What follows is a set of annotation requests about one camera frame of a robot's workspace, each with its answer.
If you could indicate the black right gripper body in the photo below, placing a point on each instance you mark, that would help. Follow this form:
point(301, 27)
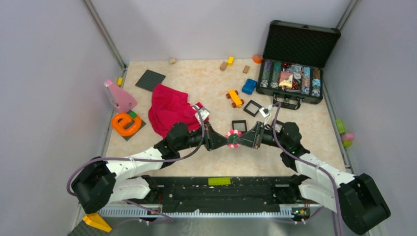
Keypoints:
point(269, 137)

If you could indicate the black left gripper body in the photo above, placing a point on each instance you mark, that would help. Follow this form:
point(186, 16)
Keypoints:
point(194, 138)

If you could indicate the pink flower brooch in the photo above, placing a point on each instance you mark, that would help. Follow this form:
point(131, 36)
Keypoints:
point(231, 136)

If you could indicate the black square frame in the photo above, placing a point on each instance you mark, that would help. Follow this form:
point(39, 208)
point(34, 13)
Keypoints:
point(240, 125)
point(252, 108)
point(278, 125)

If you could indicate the magenta garment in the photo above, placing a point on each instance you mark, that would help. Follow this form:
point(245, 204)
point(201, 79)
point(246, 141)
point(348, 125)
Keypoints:
point(169, 106)

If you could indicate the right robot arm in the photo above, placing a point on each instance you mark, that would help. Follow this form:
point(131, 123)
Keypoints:
point(355, 199)

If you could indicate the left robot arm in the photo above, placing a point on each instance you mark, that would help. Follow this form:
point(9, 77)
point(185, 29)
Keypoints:
point(106, 180)

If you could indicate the yellow toy car red wheels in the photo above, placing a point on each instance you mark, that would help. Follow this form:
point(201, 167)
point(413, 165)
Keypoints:
point(233, 95)

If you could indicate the green flat brick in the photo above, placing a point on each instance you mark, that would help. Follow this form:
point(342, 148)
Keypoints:
point(219, 181)

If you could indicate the blue toy car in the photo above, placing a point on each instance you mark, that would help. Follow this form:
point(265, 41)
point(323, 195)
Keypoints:
point(249, 86)

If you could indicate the playing card box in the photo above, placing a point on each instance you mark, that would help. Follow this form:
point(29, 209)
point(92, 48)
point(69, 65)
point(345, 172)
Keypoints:
point(286, 80)

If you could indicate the orange plastic toy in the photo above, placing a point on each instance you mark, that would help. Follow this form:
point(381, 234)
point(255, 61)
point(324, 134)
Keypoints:
point(126, 124)

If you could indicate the dark grey building baseplate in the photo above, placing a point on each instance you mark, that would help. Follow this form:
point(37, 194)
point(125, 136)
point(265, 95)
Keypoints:
point(149, 80)

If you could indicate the pink plastic piece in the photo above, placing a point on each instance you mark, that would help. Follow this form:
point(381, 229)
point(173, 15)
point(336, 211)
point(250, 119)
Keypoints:
point(120, 99)

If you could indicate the orange object behind case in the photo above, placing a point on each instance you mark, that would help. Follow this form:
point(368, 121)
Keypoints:
point(257, 58)

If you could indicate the green pink toy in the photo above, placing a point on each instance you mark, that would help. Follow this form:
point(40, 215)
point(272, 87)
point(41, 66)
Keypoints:
point(346, 138)

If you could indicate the black poker chip case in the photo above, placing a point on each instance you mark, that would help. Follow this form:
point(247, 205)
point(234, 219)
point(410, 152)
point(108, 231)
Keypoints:
point(302, 50)

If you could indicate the small yellow block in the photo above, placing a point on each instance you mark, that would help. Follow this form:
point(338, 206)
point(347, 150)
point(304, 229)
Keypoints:
point(120, 81)

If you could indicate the yellow wedge brick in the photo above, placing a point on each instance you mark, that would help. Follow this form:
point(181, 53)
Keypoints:
point(96, 221)

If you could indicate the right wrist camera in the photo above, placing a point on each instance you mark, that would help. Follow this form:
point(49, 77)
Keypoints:
point(266, 113)

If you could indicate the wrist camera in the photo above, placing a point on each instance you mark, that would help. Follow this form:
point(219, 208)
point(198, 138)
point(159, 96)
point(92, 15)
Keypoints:
point(266, 113)
point(202, 114)

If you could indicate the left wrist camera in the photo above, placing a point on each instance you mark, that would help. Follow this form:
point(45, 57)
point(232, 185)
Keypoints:
point(202, 114)

